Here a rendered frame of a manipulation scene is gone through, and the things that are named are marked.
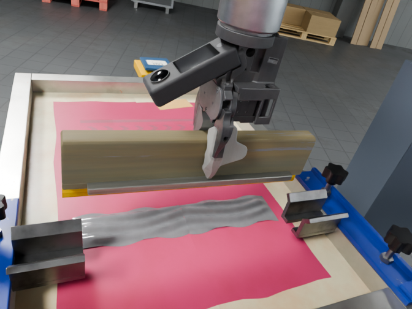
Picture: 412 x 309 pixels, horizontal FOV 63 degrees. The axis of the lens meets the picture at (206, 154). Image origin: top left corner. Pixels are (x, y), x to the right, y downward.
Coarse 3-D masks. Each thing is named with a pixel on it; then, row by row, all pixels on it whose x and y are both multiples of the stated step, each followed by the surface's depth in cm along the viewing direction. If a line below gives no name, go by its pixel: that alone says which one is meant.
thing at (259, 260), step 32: (192, 192) 65; (224, 192) 67; (256, 192) 69; (256, 224) 61; (288, 224) 63; (224, 256) 54; (256, 256) 55; (288, 256) 56; (224, 288) 49; (256, 288) 50; (288, 288) 51
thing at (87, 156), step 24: (72, 144) 39; (96, 144) 40; (120, 144) 41; (144, 144) 43; (168, 144) 44; (192, 144) 45; (264, 144) 50; (288, 144) 52; (312, 144) 54; (72, 168) 41; (96, 168) 42; (120, 168) 44; (144, 168) 45; (168, 168) 46; (192, 168) 48; (240, 168) 52; (264, 168) 54; (288, 168) 56
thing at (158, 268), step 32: (64, 128) 75; (160, 192) 63; (96, 256) 49; (128, 256) 50; (160, 256) 51; (192, 256) 53; (64, 288) 44; (96, 288) 45; (128, 288) 46; (160, 288) 47; (192, 288) 48
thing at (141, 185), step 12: (132, 180) 45; (144, 180) 46; (156, 180) 47; (168, 180) 47; (180, 180) 48; (192, 180) 48; (204, 180) 49; (216, 180) 50; (228, 180) 50; (240, 180) 51; (252, 180) 52; (264, 180) 53; (276, 180) 54; (288, 180) 56; (96, 192) 43; (108, 192) 44; (120, 192) 44
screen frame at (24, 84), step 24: (24, 96) 76; (24, 120) 68; (24, 144) 62; (0, 168) 56; (24, 168) 59; (0, 192) 51; (24, 192) 57; (336, 240) 60; (360, 264) 55; (384, 288) 50
